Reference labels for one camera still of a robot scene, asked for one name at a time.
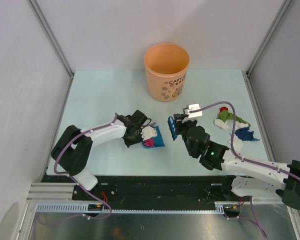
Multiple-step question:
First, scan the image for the blue hand brush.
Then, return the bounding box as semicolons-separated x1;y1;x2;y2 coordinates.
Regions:
167;116;178;141

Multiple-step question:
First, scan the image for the pink paper scrap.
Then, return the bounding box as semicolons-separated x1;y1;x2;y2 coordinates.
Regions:
143;138;155;148

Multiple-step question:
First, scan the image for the blue plastic dustpan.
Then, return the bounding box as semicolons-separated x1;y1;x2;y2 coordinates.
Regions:
141;126;165;149

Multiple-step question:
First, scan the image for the green paper scrap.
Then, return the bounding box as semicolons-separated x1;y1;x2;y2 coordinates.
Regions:
218;110;251;127

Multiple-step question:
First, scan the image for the red paper scrap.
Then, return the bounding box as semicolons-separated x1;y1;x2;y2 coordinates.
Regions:
219;106;229;113

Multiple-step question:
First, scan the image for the white paper scrap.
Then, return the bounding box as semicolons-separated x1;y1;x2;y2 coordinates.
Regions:
233;135;243;152
213;118;229;131

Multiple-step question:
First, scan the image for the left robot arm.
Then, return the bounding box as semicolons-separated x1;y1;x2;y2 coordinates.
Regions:
50;110;158;200

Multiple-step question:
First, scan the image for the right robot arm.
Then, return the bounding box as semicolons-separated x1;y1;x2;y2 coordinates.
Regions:
167;114;300;211

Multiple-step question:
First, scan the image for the dark blue paper scrap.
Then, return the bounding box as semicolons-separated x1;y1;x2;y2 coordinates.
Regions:
234;127;259;142

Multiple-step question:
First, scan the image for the orange plastic bucket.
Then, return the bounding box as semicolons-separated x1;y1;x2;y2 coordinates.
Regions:
143;43;190;102

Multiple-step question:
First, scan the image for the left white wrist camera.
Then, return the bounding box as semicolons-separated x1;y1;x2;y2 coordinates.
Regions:
141;126;158;141

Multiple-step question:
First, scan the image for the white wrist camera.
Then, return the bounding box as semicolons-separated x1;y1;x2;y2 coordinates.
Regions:
141;126;158;141
182;103;203;122

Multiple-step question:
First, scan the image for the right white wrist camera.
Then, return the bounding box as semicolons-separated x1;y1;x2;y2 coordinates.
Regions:
182;103;203;122

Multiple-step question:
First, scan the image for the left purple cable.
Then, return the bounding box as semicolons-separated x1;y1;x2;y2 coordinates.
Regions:
53;112;156;225

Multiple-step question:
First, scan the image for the purple cable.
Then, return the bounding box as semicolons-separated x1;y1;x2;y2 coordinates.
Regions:
189;101;300;238
53;112;156;225

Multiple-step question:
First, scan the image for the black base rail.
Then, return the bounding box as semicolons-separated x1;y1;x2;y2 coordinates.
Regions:
41;174;283;210

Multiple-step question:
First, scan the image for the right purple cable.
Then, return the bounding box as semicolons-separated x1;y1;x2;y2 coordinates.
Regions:
189;101;300;238

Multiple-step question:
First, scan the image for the white cable duct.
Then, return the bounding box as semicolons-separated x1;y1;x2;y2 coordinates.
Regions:
36;202;239;215

